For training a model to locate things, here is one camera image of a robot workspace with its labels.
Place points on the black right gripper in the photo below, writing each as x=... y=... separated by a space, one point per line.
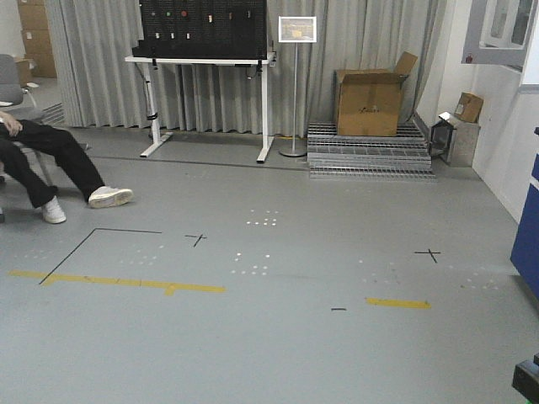
x=525 y=379

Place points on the blue cabinet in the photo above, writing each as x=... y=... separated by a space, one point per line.
x=524 y=254

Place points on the metal box on floor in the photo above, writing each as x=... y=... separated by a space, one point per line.
x=453 y=140

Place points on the stacked metal grates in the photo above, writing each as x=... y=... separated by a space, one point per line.
x=400 y=158

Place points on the small cardboard box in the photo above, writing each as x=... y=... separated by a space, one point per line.
x=469 y=107

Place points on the open cardboard box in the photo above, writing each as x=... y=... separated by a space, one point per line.
x=368 y=102

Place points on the white standing desk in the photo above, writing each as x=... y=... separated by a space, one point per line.
x=209 y=93

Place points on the black pegboard panel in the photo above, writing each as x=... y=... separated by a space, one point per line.
x=219 y=29

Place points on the grey curtain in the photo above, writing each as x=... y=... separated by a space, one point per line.
x=90 y=40

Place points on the stacked cardboard boxes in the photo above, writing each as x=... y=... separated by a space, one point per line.
x=36 y=37

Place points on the grey wall window frame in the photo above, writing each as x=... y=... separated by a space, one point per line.
x=499 y=32

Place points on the sign stand with frame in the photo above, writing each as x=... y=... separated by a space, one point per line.
x=296 y=30

